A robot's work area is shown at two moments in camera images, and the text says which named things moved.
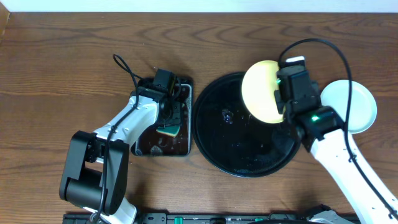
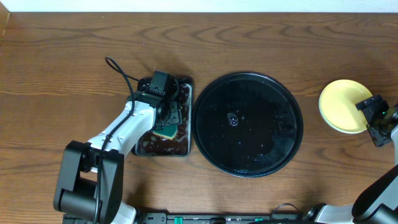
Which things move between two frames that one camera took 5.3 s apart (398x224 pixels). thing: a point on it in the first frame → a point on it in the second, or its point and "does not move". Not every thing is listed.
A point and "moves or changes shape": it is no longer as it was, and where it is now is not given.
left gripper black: (173, 115) does not move
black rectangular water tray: (150, 142) does not move
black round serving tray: (232, 140) does not move
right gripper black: (312, 91) → (372, 105)
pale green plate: (363, 107) does not move
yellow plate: (259, 83) → (337, 106)
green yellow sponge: (171, 130) moves or changes shape
